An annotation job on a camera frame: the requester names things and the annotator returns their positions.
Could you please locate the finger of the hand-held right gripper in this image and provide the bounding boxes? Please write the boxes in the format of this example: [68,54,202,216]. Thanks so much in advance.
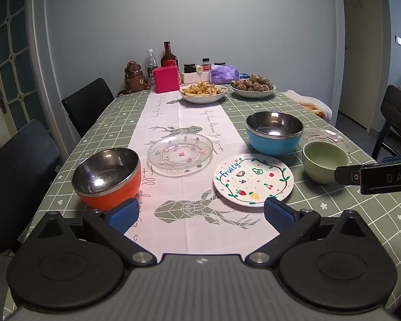
[334,165,362,186]

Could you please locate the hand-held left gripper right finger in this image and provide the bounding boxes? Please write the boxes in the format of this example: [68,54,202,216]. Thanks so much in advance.
[245,197,371,268]

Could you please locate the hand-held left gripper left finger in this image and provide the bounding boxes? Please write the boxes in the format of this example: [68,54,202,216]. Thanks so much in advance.
[28,198,157,269]

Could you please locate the orange steel-lined bowl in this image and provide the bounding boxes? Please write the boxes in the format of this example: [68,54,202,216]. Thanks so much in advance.
[71,148,142,211]

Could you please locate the green ceramic bowl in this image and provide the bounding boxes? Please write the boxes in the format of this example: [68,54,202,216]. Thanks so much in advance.
[302,140,350,184]

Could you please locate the white fruit-print plate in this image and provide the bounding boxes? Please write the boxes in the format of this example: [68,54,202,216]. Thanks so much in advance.
[213,153,295,208]

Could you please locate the clear glass flower plate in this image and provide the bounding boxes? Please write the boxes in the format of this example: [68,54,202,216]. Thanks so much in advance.
[301,127,350,152]
[147,133,214,177]

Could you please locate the blue steel-lined bowl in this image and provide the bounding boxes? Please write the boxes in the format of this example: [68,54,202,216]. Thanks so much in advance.
[245,111,304,156]

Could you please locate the black wooden chair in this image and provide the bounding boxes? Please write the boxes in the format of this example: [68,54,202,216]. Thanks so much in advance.
[371,85,401,161]
[0,119,61,255]
[61,78,115,137]

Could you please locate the yellow folded cloth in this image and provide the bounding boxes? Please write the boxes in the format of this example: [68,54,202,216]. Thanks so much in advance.
[301,102,326,116]

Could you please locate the white towel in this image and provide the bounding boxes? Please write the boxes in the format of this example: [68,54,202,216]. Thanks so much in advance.
[284,90,333,120]

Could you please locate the white printed table runner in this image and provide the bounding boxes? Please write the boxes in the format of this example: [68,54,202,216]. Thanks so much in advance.
[124,90,282,258]

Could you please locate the cream door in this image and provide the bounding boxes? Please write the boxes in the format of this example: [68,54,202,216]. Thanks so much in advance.
[340,0,388,132]

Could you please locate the white ceramic bowl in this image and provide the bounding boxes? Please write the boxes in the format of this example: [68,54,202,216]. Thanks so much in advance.
[179,83,228,104]
[230,83,276,99]

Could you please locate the pile of brown round food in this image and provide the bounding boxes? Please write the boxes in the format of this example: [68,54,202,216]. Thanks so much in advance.
[231,74,274,92]

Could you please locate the brown bear-shaped bottle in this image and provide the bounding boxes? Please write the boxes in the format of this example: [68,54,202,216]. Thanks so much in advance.
[116,61,151,97]

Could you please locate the pink box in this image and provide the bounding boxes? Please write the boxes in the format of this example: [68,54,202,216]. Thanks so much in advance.
[154,66,181,94]

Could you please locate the french fries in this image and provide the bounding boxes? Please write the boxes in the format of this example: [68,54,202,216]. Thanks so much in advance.
[181,82,225,96]

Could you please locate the purple tissue pack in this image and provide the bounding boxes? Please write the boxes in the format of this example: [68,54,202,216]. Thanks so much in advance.
[210,66,241,85]

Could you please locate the clear plastic water bottle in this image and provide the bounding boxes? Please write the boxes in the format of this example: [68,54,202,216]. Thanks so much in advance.
[145,49,158,86]

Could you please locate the white box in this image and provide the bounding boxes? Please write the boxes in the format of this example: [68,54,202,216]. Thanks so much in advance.
[181,72,212,84]

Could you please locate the dark liquor bottle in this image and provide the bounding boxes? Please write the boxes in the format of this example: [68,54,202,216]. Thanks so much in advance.
[161,41,180,71]

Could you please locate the glass-pane door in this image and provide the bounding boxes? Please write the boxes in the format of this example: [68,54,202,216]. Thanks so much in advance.
[0,0,45,161]

